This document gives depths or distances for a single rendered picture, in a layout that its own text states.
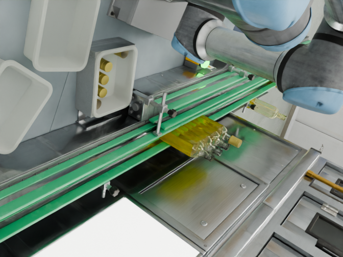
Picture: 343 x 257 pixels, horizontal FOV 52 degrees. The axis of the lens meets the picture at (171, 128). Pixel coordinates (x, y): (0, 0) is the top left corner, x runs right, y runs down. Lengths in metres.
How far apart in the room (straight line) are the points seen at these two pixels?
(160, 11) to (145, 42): 0.19
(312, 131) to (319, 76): 6.84
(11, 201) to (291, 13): 0.80
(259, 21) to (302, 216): 1.19
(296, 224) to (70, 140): 0.86
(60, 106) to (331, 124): 6.62
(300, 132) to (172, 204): 6.56
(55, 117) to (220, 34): 0.57
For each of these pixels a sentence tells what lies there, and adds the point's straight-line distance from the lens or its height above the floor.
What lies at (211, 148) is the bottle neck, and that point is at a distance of 1.31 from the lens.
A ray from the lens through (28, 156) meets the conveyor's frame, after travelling 1.07.
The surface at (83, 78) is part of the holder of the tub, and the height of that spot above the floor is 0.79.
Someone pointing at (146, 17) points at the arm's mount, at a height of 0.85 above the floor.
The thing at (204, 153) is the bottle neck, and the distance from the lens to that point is 1.26.
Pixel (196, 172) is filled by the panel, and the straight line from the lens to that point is 1.39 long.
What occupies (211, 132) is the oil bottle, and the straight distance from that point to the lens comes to 1.36.
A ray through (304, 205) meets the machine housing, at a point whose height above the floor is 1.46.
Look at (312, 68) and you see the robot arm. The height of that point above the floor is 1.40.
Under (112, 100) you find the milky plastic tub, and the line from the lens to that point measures 1.23.
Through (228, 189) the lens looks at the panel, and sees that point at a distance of 1.36.
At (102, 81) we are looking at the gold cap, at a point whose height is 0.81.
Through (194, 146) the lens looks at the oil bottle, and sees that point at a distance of 1.26.
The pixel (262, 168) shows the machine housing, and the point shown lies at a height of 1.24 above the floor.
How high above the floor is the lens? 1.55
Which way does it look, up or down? 27 degrees down
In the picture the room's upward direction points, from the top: 119 degrees clockwise
